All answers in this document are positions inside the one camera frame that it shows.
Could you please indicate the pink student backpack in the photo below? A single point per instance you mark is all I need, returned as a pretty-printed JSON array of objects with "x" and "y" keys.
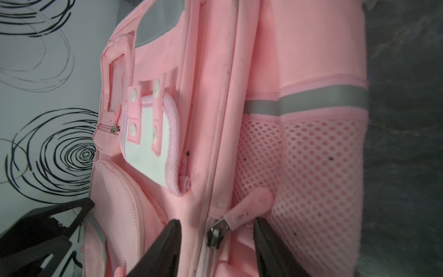
[{"x": 218, "y": 112}]

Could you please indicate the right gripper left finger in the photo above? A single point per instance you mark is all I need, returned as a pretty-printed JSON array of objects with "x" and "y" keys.
[{"x": 163, "y": 257}]

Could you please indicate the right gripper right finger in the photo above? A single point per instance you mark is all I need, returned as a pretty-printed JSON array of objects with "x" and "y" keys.
[{"x": 274, "y": 259}]

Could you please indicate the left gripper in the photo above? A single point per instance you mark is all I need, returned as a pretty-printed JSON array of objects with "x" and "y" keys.
[{"x": 36, "y": 244}]

